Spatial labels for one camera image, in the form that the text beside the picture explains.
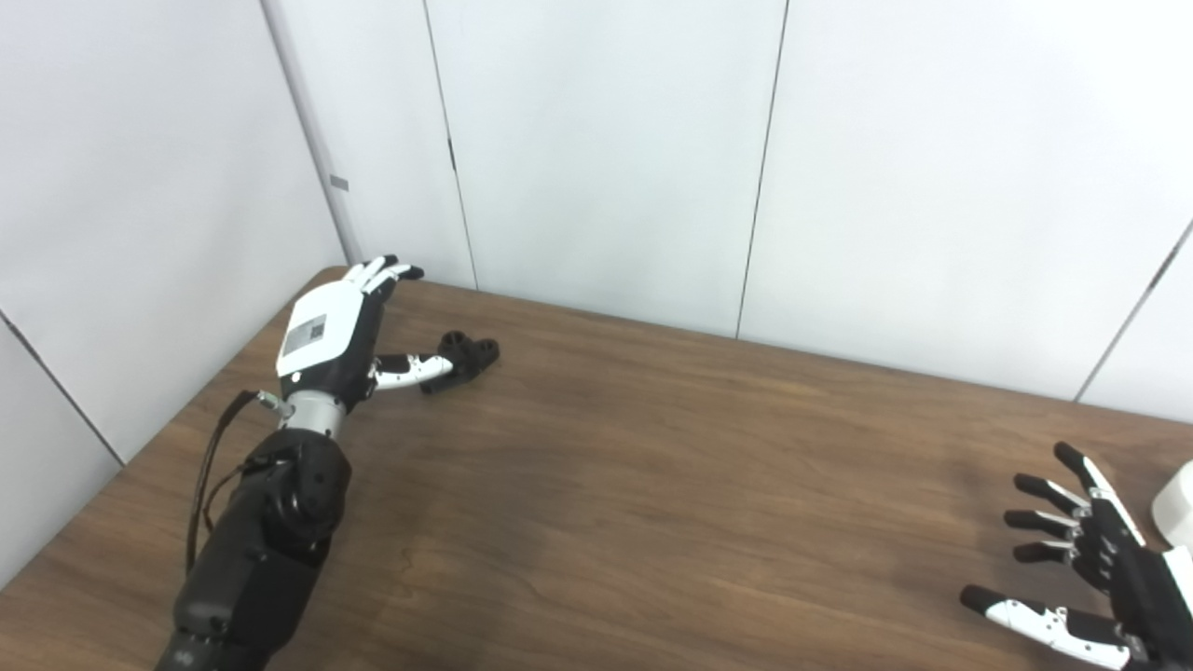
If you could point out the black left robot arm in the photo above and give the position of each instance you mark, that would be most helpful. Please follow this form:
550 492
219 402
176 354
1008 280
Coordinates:
261 540

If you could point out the round white plastic piece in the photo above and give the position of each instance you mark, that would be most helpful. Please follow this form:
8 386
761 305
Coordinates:
1179 508

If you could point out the black plastic holder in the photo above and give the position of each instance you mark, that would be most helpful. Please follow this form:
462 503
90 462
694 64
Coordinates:
471 359

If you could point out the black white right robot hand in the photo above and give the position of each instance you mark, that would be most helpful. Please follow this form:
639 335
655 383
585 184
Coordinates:
1151 596

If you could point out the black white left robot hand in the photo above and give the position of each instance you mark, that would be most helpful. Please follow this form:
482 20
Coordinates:
326 345

